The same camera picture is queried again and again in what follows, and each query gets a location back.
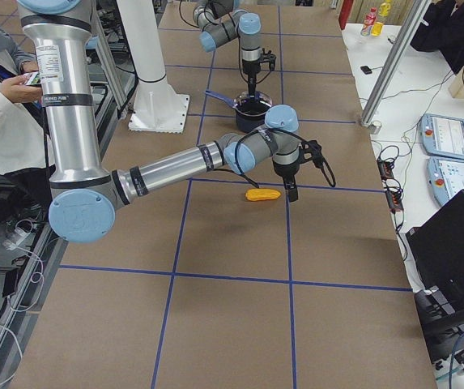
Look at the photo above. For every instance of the dark blue saucepan purple handle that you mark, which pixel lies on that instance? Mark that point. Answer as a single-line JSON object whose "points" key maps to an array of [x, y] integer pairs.
{"points": [[247, 118]]}

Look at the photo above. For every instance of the seated person in black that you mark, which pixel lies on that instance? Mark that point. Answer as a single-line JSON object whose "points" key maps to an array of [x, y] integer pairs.
{"points": [[442, 29]]}

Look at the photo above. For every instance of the glass pot lid purple knob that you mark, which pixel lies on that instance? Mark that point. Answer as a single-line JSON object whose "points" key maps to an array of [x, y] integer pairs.
{"points": [[255, 100]]}

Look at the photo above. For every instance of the yellow drink bottle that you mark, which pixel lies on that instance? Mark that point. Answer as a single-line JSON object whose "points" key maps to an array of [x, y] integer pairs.
{"points": [[383, 12]]}

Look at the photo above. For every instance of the small black square device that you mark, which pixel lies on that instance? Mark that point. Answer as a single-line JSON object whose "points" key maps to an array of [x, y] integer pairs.
{"points": [[366, 70]]}

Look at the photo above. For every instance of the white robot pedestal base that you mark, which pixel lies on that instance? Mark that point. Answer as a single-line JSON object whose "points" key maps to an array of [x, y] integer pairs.
{"points": [[157, 106]]}

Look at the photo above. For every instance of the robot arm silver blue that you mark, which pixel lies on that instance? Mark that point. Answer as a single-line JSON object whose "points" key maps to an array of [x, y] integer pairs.
{"points": [[221, 22], [85, 195]]}

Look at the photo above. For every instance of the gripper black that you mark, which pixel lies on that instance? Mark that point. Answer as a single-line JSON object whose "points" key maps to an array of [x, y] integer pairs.
{"points": [[286, 172], [251, 69]]}

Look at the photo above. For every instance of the small silver metal cylinder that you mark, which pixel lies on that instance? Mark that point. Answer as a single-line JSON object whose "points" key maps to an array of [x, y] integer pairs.
{"points": [[375, 127]]}

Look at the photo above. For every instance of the black laptop computer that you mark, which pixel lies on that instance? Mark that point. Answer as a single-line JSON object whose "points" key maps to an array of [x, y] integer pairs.
{"points": [[438, 248]]}

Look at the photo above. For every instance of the person in white shirt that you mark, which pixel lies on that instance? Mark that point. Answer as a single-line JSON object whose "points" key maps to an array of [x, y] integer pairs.
{"points": [[26, 154]]}

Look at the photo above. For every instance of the yellow toy corn cob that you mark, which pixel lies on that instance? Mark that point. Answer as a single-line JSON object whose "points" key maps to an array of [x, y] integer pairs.
{"points": [[262, 194]]}

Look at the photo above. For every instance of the aluminium frame post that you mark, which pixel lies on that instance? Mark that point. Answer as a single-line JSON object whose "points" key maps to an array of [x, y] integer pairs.
{"points": [[403, 39]]}

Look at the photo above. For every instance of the red labelled plastic bottle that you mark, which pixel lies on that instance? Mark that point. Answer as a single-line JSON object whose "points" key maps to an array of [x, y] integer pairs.
{"points": [[369, 21]]}

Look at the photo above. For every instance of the upper teach pendant tablet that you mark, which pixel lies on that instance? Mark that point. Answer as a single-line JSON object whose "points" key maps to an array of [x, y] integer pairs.
{"points": [[442, 136]]}

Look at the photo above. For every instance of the lower teach pendant tablet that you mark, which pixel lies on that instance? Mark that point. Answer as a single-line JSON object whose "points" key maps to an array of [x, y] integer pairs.
{"points": [[446, 177]]}

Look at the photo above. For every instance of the teach pendant tablet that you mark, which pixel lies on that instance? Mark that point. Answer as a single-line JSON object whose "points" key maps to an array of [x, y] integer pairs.
{"points": [[442, 136], [446, 177]]}

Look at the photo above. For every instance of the black smartphone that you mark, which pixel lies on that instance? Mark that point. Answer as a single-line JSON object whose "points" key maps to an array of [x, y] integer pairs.
{"points": [[32, 79]]}

